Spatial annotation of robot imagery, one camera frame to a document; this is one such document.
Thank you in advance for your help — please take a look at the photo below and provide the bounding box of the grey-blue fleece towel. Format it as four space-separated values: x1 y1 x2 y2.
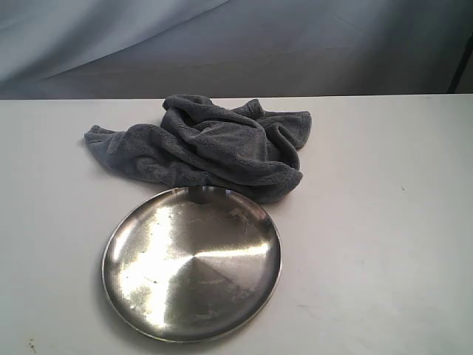
84 95 312 204

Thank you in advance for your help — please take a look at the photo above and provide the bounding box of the round stainless steel plate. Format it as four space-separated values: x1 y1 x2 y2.
101 186 282 343

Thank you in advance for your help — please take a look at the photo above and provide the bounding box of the blue-grey backdrop curtain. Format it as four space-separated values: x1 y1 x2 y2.
1 1 472 99

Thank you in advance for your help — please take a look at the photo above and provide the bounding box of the black stand pole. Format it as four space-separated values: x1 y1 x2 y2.
445 0 473 94

